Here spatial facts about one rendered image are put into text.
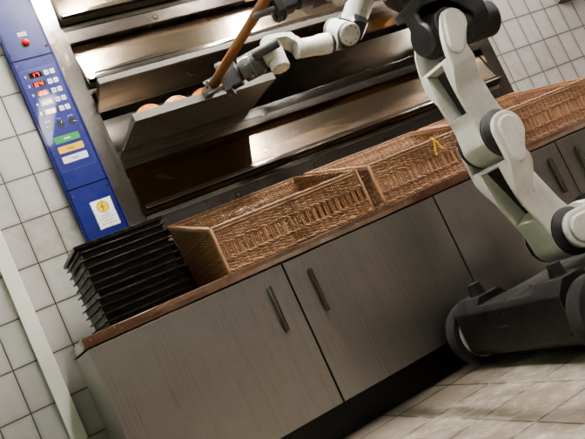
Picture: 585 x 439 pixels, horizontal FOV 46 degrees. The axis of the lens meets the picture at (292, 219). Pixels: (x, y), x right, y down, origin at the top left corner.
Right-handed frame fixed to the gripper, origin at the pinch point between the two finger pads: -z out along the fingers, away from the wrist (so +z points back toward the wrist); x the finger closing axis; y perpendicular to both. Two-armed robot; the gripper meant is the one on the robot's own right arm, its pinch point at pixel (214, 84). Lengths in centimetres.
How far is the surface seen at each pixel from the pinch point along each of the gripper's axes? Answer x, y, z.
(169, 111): -1.7, 3.3, -17.2
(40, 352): -58, 18, -86
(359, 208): -59, -1, 26
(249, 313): -74, 31, -12
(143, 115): -0.5, 8.5, -24.5
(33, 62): 39, -1, -57
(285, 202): -47.8, 12.0, 7.5
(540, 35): -13, -136, 135
